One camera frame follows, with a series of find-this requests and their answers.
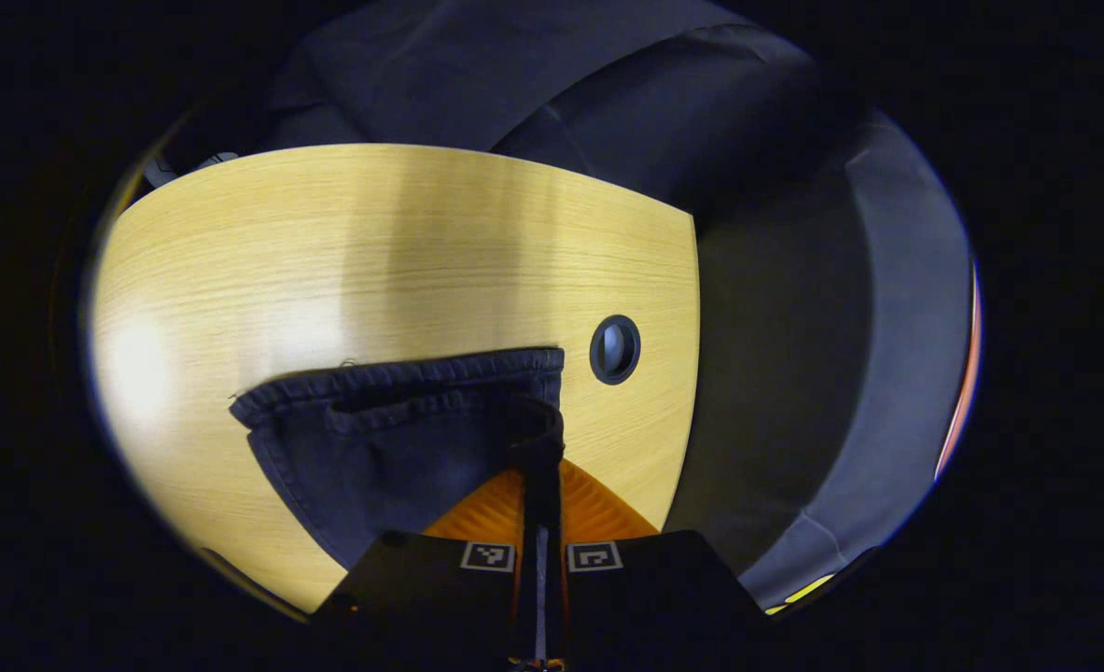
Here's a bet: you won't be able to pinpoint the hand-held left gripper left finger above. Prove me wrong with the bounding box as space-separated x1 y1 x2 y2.
314 467 543 669

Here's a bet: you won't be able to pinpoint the black jeans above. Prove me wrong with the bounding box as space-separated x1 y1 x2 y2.
230 347 566 570

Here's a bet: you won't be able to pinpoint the black backdrop cloth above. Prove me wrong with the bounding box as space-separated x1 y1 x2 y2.
262 0 982 617

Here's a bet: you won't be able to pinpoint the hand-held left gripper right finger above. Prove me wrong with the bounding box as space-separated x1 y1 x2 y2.
542 457 769 669

